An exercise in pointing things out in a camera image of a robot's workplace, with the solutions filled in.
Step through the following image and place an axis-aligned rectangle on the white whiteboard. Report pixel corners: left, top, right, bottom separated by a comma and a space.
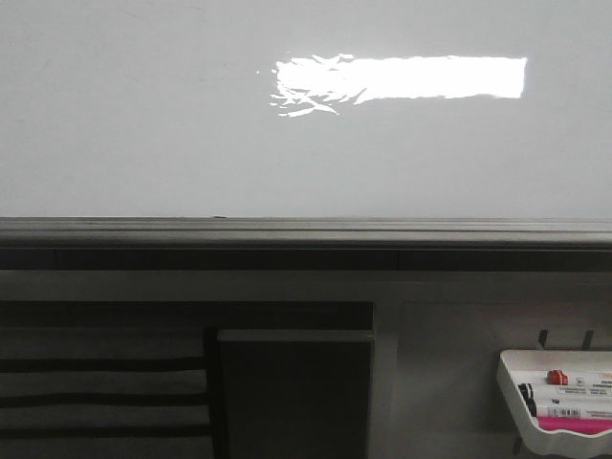
1, 1, 611, 219

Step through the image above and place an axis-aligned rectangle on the dark square panel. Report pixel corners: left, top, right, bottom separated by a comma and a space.
219, 329, 373, 458

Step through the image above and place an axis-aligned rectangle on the left black tray hook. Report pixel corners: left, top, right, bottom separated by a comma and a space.
537, 329, 549, 350

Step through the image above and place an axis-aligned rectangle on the black tray hook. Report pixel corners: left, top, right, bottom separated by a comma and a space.
581, 330, 594, 351
537, 329, 549, 350

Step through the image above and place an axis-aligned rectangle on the upper black capped marker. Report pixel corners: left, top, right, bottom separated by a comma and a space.
518, 383, 611, 399

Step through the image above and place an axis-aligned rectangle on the black capped marker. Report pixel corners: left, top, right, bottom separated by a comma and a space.
518, 383, 611, 399
520, 393, 612, 420

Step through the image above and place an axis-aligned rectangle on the lower black capped marker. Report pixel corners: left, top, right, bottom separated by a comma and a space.
520, 393, 612, 420

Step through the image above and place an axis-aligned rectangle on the red capped marker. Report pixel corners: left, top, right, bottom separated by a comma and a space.
547, 368, 612, 387

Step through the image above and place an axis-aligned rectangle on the striped grey fabric organizer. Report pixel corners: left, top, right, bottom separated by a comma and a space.
1, 328, 227, 458

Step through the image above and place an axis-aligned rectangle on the right black tray hook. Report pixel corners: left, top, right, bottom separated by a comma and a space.
581, 330, 594, 351

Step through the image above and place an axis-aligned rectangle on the white marker tray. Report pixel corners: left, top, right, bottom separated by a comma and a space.
497, 350, 611, 458

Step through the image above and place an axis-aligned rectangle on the dark whiteboard bottom frame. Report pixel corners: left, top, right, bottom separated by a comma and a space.
1, 216, 611, 273

